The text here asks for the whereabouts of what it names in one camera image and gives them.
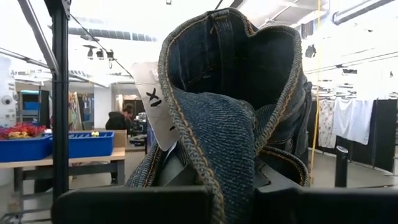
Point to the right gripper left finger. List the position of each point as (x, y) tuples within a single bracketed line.
[(130, 205)]

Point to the dark blue jeans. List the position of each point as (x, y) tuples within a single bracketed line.
[(224, 124)]

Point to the blue plastic bin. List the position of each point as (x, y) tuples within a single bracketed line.
[(25, 149), (90, 144)]

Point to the person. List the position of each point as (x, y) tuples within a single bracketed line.
[(118, 119)]

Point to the patterned hanging cloth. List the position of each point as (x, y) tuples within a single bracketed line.
[(326, 124)]

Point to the white machine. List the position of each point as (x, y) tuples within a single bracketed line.
[(6, 93)]

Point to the dark shelf with blue box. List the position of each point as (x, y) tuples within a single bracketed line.
[(31, 105)]

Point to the black partition panel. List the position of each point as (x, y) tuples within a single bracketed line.
[(385, 133)]

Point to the white hanging cloth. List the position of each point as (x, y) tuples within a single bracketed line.
[(354, 121)]

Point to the red and pink flowers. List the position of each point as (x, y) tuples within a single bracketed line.
[(21, 130)]

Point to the grey metal strut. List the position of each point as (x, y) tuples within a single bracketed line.
[(37, 34)]

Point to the wooden bench grey metal legs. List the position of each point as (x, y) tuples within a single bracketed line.
[(119, 154)]

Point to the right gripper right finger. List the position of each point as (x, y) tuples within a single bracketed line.
[(326, 205)]

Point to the cardboard box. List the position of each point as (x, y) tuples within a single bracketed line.
[(120, 138)]

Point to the black bollard post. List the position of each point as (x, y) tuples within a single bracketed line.
[(341, 168)]

